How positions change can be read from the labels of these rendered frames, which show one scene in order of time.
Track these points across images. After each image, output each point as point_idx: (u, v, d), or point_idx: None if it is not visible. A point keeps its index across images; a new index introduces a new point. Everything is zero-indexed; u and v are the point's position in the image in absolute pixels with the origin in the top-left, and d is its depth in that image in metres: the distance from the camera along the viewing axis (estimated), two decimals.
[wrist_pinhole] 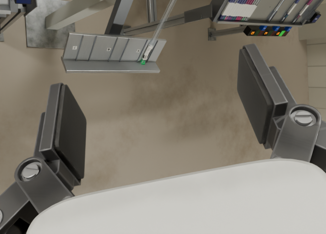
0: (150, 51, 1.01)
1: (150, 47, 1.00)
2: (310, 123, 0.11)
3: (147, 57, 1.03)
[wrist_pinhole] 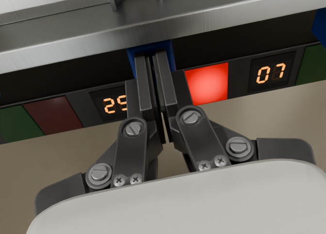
0: None
1: None
2: (198, 119, 0.12)
3: None
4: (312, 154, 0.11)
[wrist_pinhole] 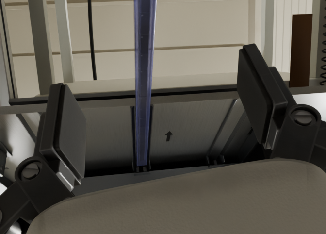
0: None
1: None
2: (309, 123, 0.11)
3: None
4: None
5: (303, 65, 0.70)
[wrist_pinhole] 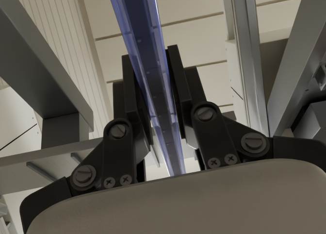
0: None
1: None
2: (212, 115, 0.12)
3: None
4: None
5: None
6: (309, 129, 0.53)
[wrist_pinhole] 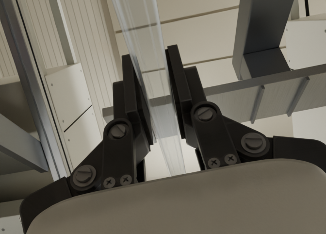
0: None
1: None
2: (212, 115, 0.12)
3: None
4: None
5: None
6: None
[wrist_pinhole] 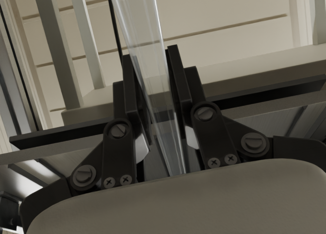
0: None
1: None
2: (212, 115, 0.12)
3: None
4: None
5: None
6: None
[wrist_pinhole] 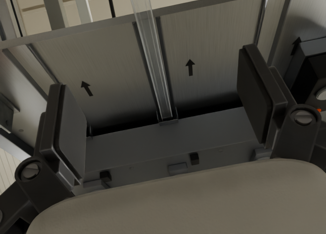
0: None
1: None
2: (310, 123, 0.11)
3: None
4: None
5: None
6: None
